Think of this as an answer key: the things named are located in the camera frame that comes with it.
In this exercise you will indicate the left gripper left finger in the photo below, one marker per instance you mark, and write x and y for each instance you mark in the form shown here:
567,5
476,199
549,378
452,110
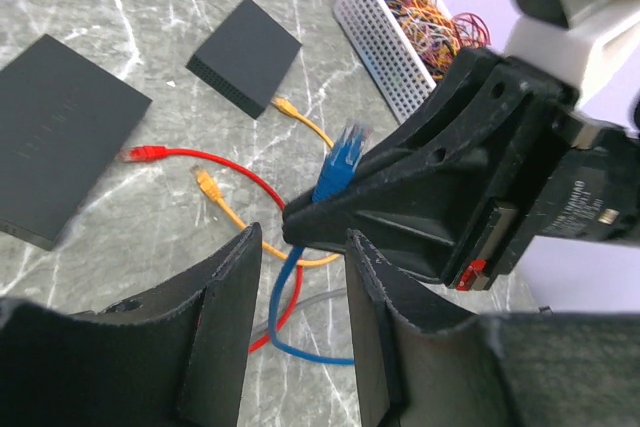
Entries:
173,355

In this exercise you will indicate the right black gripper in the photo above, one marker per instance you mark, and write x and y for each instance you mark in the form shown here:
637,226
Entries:
496,156

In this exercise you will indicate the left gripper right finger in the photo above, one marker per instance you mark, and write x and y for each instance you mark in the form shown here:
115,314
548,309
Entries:
421,360

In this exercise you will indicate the black network switch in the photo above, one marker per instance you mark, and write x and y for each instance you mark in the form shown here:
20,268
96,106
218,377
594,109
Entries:
246,58
63,121

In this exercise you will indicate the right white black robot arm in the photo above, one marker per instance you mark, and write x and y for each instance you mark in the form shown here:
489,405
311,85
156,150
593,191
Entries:
580,43

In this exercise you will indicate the white plastic basket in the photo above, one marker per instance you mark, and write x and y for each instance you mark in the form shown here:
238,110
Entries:
406,46

